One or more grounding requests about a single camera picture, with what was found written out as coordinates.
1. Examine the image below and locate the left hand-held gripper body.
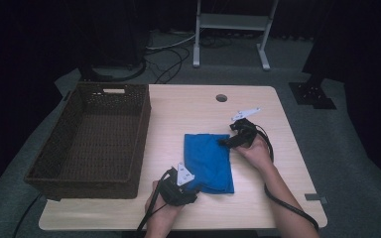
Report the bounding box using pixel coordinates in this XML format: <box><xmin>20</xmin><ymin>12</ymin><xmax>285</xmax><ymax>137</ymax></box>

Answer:
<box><xmin>158</xmin><ymin>162</ymin><xmax>195</xmax><ymax>206</ymax></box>

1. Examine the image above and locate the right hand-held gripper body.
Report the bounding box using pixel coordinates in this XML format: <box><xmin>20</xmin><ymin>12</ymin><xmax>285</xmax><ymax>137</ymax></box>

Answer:
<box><xmin>229</xmin><ymin>107</ymin><xmax>262</xmax><ymax>148</ymax></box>

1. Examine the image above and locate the blue t-shirt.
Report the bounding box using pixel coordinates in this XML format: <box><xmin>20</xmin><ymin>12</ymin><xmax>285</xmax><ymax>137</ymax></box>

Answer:
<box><xmin>183</xmin><ymin>133</ymin><xmax>236</xmax><ymax>195</ymax></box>

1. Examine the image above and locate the brown wicker basket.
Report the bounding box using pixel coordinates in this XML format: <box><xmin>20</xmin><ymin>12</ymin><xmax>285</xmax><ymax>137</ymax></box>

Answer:
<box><xmin>24</xmin><ymin>81</ymin><xmax>152</xmax><ymax>202</ymax></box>

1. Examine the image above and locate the person's left hand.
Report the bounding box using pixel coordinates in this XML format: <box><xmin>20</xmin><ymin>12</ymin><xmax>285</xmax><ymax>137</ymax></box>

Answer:
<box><xmin>144</xmin><ymin>179</ymin><xmax>185</xmax><ymax>229</ymax></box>

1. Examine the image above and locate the person's right hand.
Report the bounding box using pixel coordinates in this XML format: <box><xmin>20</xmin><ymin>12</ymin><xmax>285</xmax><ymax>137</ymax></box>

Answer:
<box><xmin>233</xmin><ymin>134</ymin><xmax>275</xmax><ymax>173</ymax></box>

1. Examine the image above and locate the grey tape strip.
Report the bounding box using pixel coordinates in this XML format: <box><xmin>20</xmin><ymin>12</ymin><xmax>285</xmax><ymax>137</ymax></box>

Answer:
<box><xmin>305</xmin><ymin>192</ymin><xmax>328</xmax><ymax>205</ymax></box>

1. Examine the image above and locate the white metal stand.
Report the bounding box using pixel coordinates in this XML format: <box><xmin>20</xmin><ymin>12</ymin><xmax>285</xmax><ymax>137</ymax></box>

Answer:
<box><xmin>191</xmin><ymin>0</ymin><xmax>280</xmax><ymax>71</ymax></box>

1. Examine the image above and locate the black round stand base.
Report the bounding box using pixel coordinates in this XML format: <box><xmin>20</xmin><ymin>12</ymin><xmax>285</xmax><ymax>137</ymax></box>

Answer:
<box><xmin>78</xmin><ymin>58</ymin><xmax>147</xmax><ymax>83</ymax></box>

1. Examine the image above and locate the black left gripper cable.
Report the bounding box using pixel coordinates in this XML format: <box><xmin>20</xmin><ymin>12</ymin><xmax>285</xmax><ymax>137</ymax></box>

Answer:
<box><xmin>136</xmin><ymin>168</ymin><xmax>177</xmax><ymax>232</ymax></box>

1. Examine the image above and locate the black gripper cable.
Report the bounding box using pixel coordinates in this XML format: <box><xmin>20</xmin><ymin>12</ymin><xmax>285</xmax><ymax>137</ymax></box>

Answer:
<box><xmin>136</xmin><ymin>168</ymin><xmax>177</xmax><ymax>232</ymax></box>
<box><xmin>253</xmin><ymin>122</ymin><xmax>320</xmax><ymax>232</ymax></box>

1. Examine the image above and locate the black stand base plate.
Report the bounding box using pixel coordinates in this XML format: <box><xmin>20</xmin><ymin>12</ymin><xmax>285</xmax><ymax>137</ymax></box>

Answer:
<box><xmin>288</xmin><ymin>76</ymin><xmax>337</xmax><ymax>111</ymax></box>

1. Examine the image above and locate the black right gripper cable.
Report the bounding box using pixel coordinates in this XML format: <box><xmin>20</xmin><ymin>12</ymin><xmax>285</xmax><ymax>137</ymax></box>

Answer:
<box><xmin>253</xmin><ymin>122</ymin><xmax>320</xmax><ymax>232</ymax></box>

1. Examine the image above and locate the black cable bundle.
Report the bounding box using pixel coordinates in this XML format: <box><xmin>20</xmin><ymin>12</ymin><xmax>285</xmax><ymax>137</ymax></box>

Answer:
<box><xmin>199</xmin><ymin>34</ymin><xmax>233</xmax><ymax>50</ymax></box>

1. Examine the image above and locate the white floor cable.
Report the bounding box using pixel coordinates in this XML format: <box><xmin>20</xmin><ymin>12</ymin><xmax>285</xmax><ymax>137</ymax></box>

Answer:
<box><xmin>145</xmin><ymin>33</ymin><xmax>197</xmax><ymax>52</ymax></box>

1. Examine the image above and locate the thin black floor cable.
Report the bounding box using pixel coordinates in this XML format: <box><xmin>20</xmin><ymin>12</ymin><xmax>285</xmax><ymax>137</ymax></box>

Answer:
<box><xmin>12</xmin><ymin>192</ymin><xmax>44</xmax><ymax>238</ymax></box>

